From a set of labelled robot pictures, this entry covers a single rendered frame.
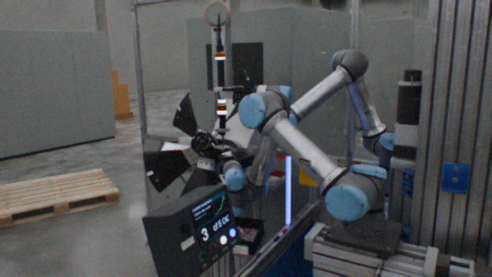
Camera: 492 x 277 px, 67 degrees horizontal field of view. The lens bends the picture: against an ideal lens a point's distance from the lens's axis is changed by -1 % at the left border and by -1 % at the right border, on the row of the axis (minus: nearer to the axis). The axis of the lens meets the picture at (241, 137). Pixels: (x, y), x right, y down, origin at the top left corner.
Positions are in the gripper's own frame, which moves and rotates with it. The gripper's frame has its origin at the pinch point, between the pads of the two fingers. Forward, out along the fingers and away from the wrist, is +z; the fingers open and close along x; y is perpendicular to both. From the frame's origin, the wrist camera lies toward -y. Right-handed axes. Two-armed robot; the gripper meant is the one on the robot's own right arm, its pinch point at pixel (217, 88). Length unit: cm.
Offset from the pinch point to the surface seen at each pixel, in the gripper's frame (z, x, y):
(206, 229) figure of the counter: -31, -78, 31
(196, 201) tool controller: -28, -78, 23
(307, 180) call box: -41, 15, 47
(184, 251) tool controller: -29, -88, 33
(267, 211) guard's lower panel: -3, 72, 93
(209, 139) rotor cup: 3.8, -3.2, 24.9
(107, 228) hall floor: 166, 101, 150
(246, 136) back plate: -3.7, 28.3, 29.6
